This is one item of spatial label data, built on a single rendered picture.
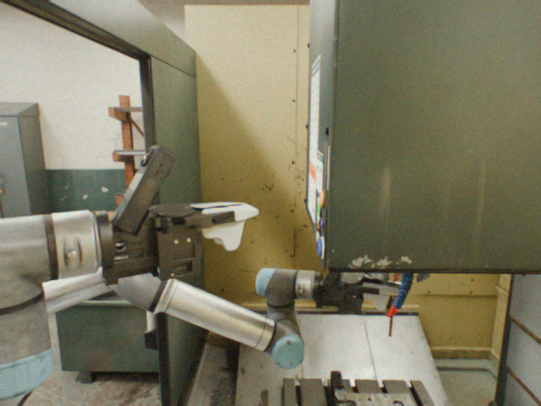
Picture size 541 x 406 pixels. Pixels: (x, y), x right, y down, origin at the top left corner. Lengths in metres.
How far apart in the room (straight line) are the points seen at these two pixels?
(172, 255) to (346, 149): 0.28
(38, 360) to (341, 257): 0.41
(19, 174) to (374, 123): 5.10
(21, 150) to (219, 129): 3.76
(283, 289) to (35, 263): 0.68
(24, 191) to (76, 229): 5.02
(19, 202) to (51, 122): 1.07
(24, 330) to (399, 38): 0.57
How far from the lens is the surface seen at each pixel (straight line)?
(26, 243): 0.49
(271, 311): 1.09
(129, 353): 3.15
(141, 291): 0.93
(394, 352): 2.10
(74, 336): 3.24
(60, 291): 1.13
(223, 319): 0.94
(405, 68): 0.62
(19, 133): 5.44
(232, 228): 0.55
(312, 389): 1.57
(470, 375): 2.41
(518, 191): 0.70
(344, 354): 2.04
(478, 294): 2.34
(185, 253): 0.52
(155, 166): 0.51
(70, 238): 0.49
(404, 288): 0.83
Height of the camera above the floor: 1.82
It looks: 13 degrees down
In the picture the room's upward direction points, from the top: straight up
